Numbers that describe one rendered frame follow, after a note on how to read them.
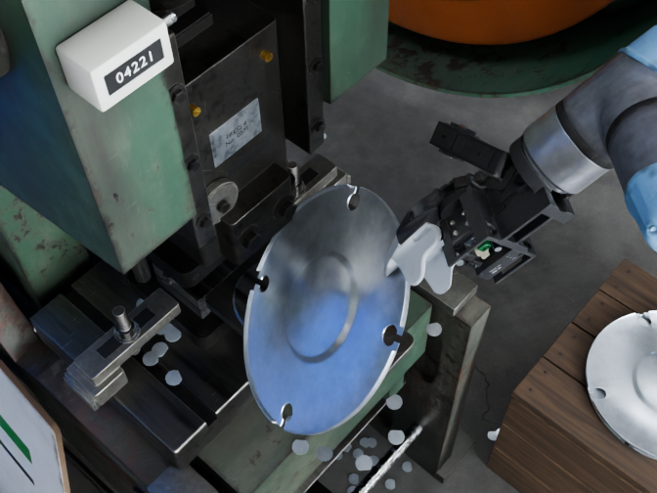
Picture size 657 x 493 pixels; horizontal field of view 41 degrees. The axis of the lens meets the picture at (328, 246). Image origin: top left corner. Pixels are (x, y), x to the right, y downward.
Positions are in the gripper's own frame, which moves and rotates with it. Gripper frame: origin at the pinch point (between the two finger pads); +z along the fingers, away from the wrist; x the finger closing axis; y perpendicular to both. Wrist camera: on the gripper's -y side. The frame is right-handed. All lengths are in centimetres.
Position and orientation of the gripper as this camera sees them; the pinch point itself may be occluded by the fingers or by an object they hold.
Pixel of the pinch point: (395, 262)
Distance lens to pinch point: 91.7
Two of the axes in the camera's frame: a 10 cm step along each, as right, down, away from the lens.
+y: 1.8, 8.0, -5.7
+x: 7.6, 2.6, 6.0
